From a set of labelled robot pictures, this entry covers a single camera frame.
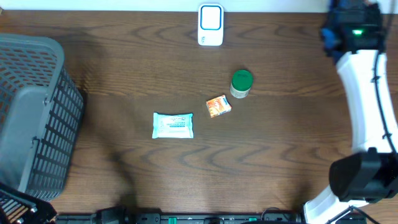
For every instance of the orange snack packet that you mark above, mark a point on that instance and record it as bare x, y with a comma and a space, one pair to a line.
218, 106

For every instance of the white wet wipes pack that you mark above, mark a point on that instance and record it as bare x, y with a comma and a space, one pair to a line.
172, 126

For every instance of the green lid jar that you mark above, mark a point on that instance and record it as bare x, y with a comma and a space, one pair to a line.
241, 83

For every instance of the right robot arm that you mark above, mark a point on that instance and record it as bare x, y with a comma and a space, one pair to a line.
354, 35

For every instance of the white barcode scanner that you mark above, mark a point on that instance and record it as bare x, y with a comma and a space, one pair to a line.
210, 24

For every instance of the grey plastic shopping basket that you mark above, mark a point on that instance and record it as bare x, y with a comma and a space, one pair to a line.
41, 113

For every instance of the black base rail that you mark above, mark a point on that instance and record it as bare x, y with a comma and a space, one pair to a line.
123, 215

